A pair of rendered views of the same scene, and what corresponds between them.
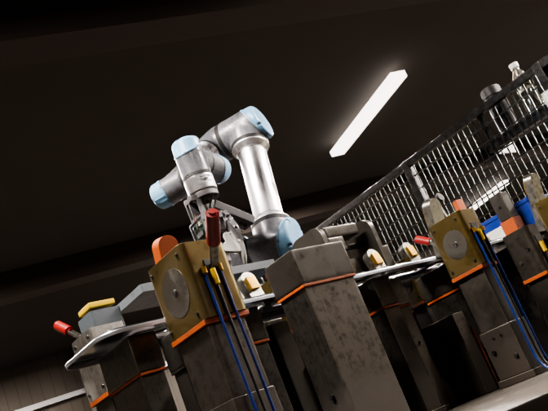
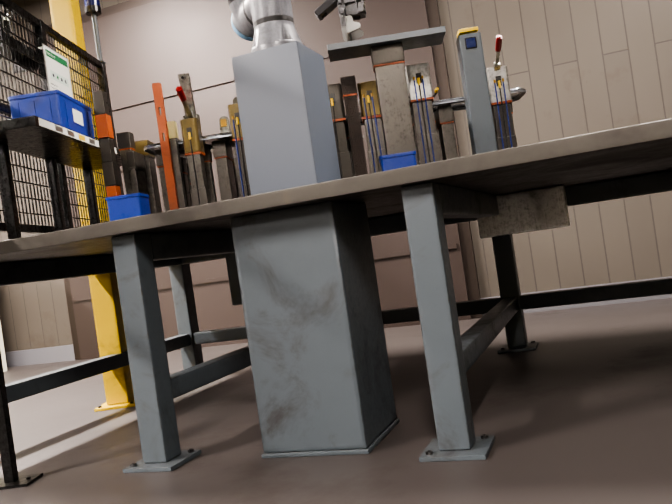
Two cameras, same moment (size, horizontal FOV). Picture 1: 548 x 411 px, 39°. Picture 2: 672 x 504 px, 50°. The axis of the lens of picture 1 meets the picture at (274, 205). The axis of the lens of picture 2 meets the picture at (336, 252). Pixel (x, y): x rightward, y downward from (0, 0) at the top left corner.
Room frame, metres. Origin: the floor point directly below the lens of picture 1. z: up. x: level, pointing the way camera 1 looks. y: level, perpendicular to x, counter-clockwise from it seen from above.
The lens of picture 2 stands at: (3.56, 1.67, 0.52)
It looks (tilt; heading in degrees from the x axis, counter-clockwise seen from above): 0 degrees down; 225
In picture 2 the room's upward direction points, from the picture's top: 8 degrees counter-clockwise
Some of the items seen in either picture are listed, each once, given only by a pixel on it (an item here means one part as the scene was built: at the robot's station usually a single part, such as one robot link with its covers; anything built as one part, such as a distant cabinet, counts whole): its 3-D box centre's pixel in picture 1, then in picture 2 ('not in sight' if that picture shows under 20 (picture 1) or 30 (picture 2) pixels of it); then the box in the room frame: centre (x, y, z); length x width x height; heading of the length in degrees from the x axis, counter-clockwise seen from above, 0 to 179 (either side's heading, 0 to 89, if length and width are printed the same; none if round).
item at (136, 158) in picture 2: not in sight; (140, 193); (2.14, -0.72, 0.85); 0.12 x 0.03 x 0.30; 42
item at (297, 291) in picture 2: not in sight; (317, 324); (2.16, 0.16, 0.33); 0.31 x 0.31 x 0.66; 25
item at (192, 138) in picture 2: not in sight; (196, 170); (2.11, -0.39, 0.87); 0.10 x 0.07 x 0.35; 42
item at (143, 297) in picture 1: (198, 285); (385, 44); (1.76, 0.23, 1.16); 0.37 x 0.14 x 0.02; 132
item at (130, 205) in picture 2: not in sight; (129, 210); (2.41, -0.34, 0.75); 0.11 x 0.10 x 0.09; 132
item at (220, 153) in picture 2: (522, 308); (227, 181); (1.93, -0.46, 0.84); 0.12 x 0.05 x 0.29; 42
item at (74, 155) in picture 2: not in sight; (66, 148); (2.41, -0.70, 1.02); 0.90 x 0.22 x 0.03; 42
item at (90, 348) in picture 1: (381, 278); (333, 123); (1.64, -0.15, 1.00); 1.38 x 0.22 x 0.02; 132
